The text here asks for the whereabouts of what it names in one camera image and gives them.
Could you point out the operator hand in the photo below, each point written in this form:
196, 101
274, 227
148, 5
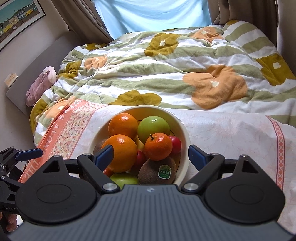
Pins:
12, 221

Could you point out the small wall label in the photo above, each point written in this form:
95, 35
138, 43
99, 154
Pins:
10, 79

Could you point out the pink plush toy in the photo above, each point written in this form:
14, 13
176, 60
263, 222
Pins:
44, 81

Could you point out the large orange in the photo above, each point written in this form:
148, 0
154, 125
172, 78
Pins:
125, 153
123, 124

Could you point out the green apple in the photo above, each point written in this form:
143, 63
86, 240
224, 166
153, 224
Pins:
151, 125
122, 179

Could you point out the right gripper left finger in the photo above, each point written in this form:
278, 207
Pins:
93, 166

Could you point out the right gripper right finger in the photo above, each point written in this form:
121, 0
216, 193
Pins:
208, 166

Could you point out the right brown curtain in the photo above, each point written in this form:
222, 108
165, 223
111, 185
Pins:
261, 13

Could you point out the plain brown kiwi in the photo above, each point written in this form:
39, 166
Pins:
98, 146

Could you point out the framed houses picture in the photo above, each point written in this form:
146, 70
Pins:
16, 16

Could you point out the pink floral table cloth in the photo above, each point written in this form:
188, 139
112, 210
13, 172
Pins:
79, 127

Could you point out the left brown curtain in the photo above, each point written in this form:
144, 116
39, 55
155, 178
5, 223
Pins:
82, 18

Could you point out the kiwi with green sticker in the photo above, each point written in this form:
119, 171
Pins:
157, 172

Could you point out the small red tomato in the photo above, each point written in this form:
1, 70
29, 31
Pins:
176, 145

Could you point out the brown curtain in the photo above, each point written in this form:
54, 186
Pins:
82, 18
261, 13

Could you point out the light blue window sheet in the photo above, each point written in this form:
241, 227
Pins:
122, 17

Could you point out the grey bed headboard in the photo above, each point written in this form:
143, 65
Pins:
52, 56

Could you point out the floral striped duvet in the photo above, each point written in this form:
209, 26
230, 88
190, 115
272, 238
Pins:
233, 68

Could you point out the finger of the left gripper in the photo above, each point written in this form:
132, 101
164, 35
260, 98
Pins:
28, 154

